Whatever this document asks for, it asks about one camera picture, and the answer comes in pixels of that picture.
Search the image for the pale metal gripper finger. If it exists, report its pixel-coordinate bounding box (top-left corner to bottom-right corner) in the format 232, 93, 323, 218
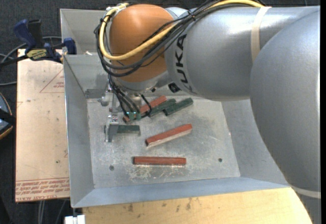
104, 123, 120, 143
98, 92, 113, 107

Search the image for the dark green flat block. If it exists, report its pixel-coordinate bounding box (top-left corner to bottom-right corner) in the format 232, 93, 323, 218
164, 97, 194, 117
116, 124, 142, 137
148, 98, 177, 118

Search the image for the red-brown flat block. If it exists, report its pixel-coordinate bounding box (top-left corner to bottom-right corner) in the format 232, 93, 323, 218
145, 123, 193, 148
122, 95, 168, 124
133, 156, 187, 166

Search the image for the brown cardboard board, red print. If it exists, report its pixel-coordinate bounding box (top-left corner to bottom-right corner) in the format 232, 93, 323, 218
15, 48, 71, 203

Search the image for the grey metal bin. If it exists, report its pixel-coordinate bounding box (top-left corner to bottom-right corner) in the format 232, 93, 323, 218
60, 8, 291, 209

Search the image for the black cylinder on white bracket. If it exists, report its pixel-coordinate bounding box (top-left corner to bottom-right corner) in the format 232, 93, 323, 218
167, 81, 181, 93

